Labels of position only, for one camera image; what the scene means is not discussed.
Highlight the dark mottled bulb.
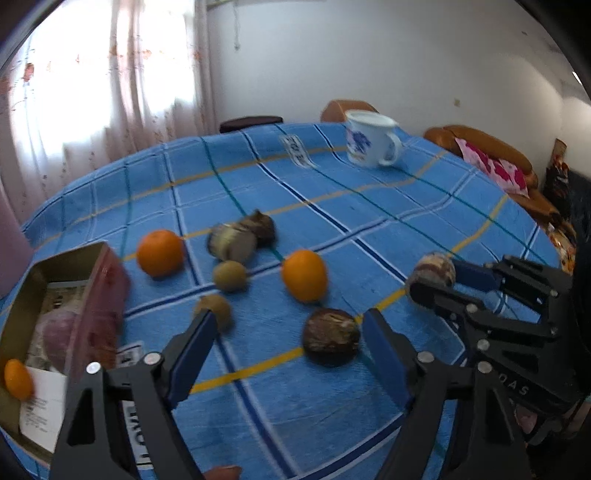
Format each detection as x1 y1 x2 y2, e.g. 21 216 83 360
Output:
301 308 361 367

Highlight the purple round fruit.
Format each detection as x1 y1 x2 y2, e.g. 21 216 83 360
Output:
39 308 80 374

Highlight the brown kiwi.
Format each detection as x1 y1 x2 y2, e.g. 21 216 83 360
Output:
193 294 233 332
212 260 249 292

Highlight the paper sheet in tin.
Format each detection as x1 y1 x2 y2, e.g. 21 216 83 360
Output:
19 367 67 453

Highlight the small orange in tin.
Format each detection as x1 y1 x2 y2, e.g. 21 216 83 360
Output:
4 359 34 401

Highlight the pink floral cushion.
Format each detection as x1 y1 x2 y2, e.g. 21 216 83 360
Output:
456 138 529 198

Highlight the pink metal tin box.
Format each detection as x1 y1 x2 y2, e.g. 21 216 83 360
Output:
1 242 130 464

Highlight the blue plaid tablecloth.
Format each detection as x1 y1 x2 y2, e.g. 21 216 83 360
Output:
23 123 559 479

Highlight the brown leather sofa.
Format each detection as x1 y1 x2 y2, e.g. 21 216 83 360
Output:
424 125 562 226

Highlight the white floral mug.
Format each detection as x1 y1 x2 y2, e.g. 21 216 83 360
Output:
346 110 403 168

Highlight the brown leather armchair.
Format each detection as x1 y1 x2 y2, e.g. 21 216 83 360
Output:
320 99 377 123

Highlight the pink plastic pitcher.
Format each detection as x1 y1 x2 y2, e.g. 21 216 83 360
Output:
0 186 33 297

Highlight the dark round stool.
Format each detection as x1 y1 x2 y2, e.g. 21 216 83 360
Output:
219 115 283 134

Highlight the pink sheer curtain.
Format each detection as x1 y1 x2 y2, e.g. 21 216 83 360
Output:
1 1 215 221

